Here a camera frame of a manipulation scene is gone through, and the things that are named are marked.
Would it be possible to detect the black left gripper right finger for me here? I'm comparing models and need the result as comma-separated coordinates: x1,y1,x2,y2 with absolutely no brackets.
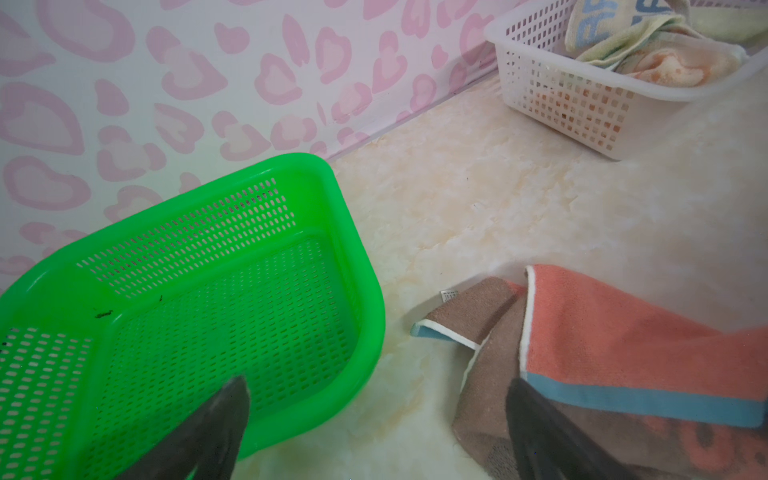
505,378,638,479

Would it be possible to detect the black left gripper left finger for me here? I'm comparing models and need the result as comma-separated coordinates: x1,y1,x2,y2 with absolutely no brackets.
118,376,250,480

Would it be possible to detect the cream orange patterned towel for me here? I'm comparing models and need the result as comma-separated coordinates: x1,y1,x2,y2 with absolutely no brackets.
614,32,749,88

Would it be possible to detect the green plastic basket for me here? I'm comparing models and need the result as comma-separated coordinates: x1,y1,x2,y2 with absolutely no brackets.
1,153,386,479

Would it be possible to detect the white plastic basket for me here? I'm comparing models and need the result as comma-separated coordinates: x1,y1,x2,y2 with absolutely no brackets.
484,1,767,160

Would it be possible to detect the white blue lettered towel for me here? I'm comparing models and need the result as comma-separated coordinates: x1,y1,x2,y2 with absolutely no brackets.
565,0,690,68

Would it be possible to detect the pale green towel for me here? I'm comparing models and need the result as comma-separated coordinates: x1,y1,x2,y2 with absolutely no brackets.
689,6,767,45

